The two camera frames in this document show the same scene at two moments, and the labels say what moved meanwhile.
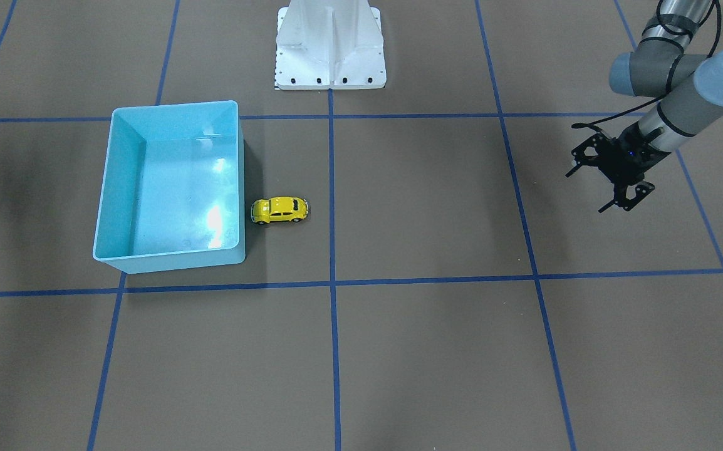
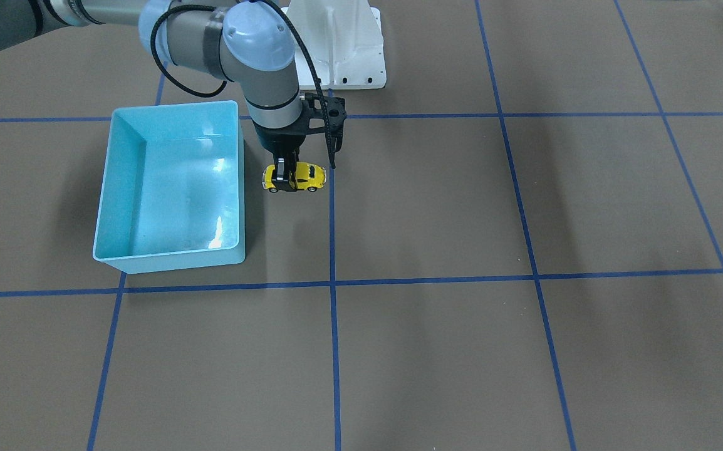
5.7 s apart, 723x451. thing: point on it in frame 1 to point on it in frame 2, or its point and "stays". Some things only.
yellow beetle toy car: [279, 208] to [307, 176]
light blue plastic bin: [171, 193] stays
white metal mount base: [329, 44] stays
